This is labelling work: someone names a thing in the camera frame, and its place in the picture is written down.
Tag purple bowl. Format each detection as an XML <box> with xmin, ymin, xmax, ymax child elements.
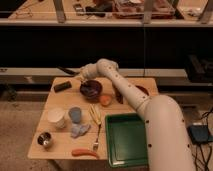
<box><xmin>80</xmin><ymin>80</ymin><xmax>102</xmax><ymax>100</ymax></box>

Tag black handled brush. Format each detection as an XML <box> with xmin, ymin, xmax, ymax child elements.
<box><xmin>57</xmin><ymin>66</ymin><xmax>86</xmax><ymax>84</ymax></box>

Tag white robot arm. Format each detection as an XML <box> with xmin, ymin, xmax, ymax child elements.
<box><xmin>80</xmin><ymin>59</ymin><xmax>195</xmax><ymax>171</ymax></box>

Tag black rectangular block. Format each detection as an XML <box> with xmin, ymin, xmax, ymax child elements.
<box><xmin>53</xmin><ymin>81</ymin><xmax>72</xmax><ymax>93</ymax></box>

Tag orange round fruit toy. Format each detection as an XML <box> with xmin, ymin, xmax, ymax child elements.
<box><xmin>99</xmin><ymin>94</ymin><xmax>112</xmax><ymax>107</ymax></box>

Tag dark red sausage toy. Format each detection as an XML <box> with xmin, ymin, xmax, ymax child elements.
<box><xmin>115</xmin><ymin>89</ymin><xmax>123</xmax><ymax>104</ymax></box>

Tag white paper cup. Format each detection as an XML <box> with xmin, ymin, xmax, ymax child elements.
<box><xmin>47</xmin><ymin>108</ymin><xmax>66</xmax><ymax>129</ymax></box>

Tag dark red plate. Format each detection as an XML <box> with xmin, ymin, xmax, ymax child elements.
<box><xmin>136</xmin><ymin>85</ymin><xmax>149</xmax><ymax>96</ymax></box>

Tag wooden table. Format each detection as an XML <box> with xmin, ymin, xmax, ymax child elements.
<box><xmin>27</xmin><ymin>76</ymin><xmax>159</xmax><ymax>161</ymax></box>

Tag cluttered red tray on shelf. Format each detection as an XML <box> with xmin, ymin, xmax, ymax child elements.
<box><xmin>113</xmin><ymin>0</ymin><xmax>175</xmax><ymax>19</ymax></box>

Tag metal fork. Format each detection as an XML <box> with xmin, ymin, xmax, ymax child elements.
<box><xmin>93</xmin><ymin>124</ymin><xmax>102</xmax><ymax>151</ymax></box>

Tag green plastic tray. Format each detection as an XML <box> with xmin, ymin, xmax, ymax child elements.
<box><xmin>105</xmin><ymin>113</ymin><xmax>148</xmax><ymax>168</ymax></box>

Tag orange carrot toy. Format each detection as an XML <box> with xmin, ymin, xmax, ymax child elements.
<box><xmin>71</xmin><ymin>149</ymin><xmax>100</xmax><ymax>159</ymax></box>

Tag small metal cup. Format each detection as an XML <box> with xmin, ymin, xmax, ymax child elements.
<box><xmin>37</xmin><ymin>132</ymin><xmax>53</xmax><ymax>148</ymax></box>

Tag black box on right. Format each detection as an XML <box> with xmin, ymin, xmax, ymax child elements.
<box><xmin>185</xmin><ymin>55</ymin><xmax>213</xmax><ymax>83</ymax></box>

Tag blue floor pedal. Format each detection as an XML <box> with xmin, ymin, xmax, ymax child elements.
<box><xmin>187</xmin><ymin>125</ymin><xmax>213</xmax><ymax>144</ymax></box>

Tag black floor cables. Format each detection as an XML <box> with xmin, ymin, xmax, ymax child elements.
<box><xmin>192</xmin><ymin>106</ymin><xmax>213</xmax><ymax>171</ymax></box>

